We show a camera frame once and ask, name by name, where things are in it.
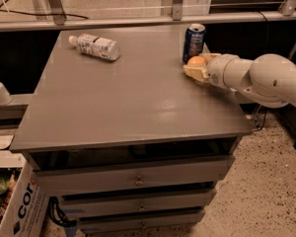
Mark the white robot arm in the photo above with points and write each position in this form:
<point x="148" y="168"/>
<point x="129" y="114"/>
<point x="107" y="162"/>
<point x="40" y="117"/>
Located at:
<point x="269" y="80"/>

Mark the blue pepsi can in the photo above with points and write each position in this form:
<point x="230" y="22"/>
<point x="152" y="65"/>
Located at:
<point x="194" y="41"/>

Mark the grey drawer cabinet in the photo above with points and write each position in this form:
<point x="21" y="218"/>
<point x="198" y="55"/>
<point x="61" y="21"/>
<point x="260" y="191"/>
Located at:
<point x="133" y="143"/>

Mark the orange fruit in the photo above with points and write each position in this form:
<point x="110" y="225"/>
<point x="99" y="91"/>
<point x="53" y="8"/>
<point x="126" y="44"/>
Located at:
<point x="196" y="60"/>

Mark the metal frame rail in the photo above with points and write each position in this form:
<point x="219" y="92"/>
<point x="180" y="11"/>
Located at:
<point x="219" y="18"/>

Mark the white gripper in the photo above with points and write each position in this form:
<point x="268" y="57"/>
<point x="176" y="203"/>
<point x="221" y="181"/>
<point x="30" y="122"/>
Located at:
<point x="216" y="72"/>

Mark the white cardboard box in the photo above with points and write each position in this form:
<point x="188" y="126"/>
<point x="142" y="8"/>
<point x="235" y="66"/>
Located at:
<point x="22" y="202"/>

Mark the clear plastic water bottle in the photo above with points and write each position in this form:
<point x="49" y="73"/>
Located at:
<point x="107" y="49"/>

